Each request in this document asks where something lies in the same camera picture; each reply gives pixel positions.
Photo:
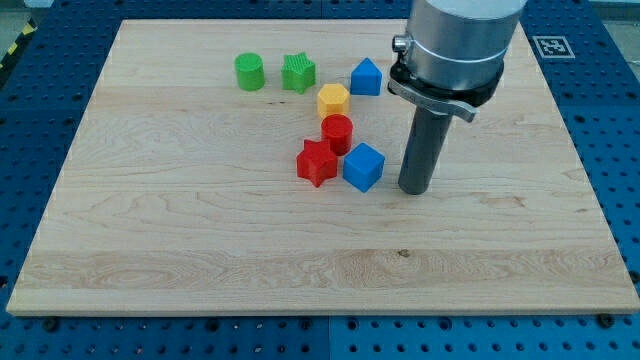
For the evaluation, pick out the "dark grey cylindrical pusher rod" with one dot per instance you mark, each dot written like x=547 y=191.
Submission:
x=425 y=141

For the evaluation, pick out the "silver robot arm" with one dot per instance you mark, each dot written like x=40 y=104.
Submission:
x=450 y=59

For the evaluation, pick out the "wooden board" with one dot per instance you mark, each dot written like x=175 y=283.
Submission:
x=180 y=197

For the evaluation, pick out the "green cylinder block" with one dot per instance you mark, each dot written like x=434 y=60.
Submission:
x=249 y=71

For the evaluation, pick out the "white fiducial marker tag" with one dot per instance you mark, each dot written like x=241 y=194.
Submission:
x=553 y=47

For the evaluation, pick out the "blue cube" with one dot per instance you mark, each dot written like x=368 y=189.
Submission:
x=363 y=167

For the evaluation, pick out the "blue triangular prism block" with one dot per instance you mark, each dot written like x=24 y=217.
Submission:
x=366 y=79

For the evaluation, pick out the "green star block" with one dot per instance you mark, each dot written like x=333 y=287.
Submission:
x=298 y=72

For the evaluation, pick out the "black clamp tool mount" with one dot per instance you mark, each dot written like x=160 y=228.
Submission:
x=460 y=103

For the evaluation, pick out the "red cylinder block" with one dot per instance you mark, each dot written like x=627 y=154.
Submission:
x=338 y=130

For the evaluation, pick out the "red star block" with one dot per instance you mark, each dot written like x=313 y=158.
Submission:
x=316 y=162

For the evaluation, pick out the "yellow hexagon block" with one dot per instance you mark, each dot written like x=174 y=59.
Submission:
x=333 y=99

